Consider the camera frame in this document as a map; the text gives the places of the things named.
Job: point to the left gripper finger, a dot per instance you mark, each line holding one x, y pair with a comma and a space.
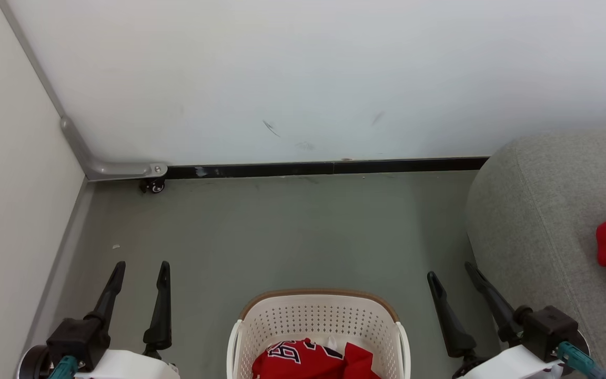
111, 295
162, 310

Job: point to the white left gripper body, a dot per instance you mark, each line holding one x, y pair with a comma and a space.
129, 366

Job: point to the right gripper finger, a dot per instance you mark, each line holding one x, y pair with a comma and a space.
495, 302
453, 323

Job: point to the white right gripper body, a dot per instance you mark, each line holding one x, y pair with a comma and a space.
513, 366

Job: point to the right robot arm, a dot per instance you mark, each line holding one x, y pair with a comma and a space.
583, 345

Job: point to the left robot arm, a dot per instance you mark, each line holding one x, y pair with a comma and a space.
32, 363

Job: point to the grey fabric sofa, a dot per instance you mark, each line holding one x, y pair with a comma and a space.
539, 221

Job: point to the small black caster wheel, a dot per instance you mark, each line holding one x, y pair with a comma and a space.
154, 185

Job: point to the white perforated laundry basket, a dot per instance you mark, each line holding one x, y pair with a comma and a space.
319, 316

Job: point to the black baseboard strip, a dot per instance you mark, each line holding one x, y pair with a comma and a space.
329, 167

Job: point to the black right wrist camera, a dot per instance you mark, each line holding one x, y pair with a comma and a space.
547, 329

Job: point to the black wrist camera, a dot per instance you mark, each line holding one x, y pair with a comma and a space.
79, 339
547, 329

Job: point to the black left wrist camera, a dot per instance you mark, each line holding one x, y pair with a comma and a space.
79, 339

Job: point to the teal left camera connector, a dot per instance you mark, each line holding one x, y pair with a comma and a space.
65, 367

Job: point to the teal camera connector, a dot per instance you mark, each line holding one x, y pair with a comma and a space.
579, 360
65, 367

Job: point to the teal right camera connector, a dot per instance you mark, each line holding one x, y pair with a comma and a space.
579, 360

